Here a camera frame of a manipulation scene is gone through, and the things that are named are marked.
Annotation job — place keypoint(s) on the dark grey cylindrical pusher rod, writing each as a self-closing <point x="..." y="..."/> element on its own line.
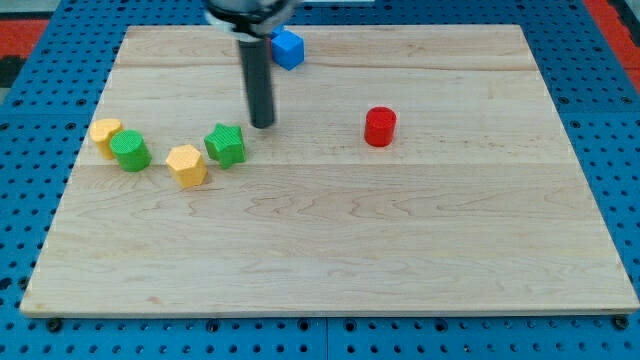
<point x="256" y="68"/>

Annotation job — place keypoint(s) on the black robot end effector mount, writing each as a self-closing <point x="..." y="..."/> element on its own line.
<point x="248" y="17"/>

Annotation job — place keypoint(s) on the green star block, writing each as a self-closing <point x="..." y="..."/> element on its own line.
<point x="225" y="144"/>

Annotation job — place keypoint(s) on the blue block behind rod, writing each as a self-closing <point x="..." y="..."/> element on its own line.
<point x="277" y="31"/>

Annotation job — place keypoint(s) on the blue cube block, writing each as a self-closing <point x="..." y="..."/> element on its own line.
<point x="288" y="49"/>

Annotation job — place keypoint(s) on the yellow hexagon block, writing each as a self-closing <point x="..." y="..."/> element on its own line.
<point x="186" y="165"/>

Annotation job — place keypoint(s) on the red cylinder block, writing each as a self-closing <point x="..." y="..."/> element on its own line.
<point x="380" y="123"/>

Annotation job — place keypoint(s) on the green cylinder block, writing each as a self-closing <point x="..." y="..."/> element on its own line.
<point x="130" y="150"/>

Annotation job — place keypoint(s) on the yellow heart block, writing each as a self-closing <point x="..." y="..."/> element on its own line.
<point x="101" y="132"/>

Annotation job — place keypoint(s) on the light wooden board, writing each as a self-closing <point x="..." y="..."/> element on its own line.
<point x="478" y="207"/>

